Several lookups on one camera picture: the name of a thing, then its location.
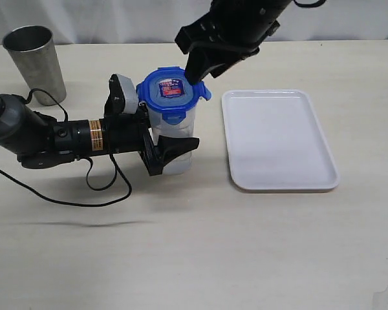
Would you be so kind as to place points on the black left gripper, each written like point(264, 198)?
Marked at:
point(130, 133)

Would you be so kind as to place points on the blue plastic lid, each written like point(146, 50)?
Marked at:
point(169, 96)

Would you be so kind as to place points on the stainless steel cup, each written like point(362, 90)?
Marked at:
point(33, 51)

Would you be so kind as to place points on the white rectangular tray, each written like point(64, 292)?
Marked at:
point(275, 142)

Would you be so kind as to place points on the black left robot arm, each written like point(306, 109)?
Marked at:
point(41, 141)

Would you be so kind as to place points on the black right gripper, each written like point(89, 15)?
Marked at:
point(209, 50)

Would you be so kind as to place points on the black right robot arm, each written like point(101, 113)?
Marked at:
point(230, 32)

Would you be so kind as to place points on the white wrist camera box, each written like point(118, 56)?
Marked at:
point(123, 95)

